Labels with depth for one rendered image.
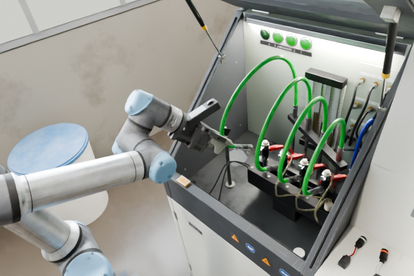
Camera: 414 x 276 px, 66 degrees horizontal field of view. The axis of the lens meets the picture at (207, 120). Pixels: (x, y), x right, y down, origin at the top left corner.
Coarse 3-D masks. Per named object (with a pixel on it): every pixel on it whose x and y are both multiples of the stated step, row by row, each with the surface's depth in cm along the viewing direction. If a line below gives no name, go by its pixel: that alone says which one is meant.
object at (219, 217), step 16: (176, 176) 129; (176, 192) 132; (192, 192) 122; (192, 208) 128; (208, 208) 117; (224, 208) 114; (208, 224) 125; (224, 224) 114; (240, 224) 108; (240, 240) 111; (256, 240) 103; (272, 240) 102; (256, 256) 109; (272, 256) 101; (288, 256) 97; (272, 272) 106; (288, 272) 98
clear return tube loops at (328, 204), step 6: (282, 174) 107; (276, 186) 106; (330, 186) 99; (276, 192) 107; (300, 192) 101; (324, 198) 104; (318, 204) 97; (330, 204) 104; (300, 210) 104; (306, 210) 104; (312, 210) 103
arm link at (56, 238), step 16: (16, 224) 74; (32, 224) 77; (48, 224) 81; (64, 224) 87; (80, 224) 98; (32, 240) 80; (48, 240) 82; (64, 240) 86; (80, 240) 89; (48, 256) 86; (64, 256) 86
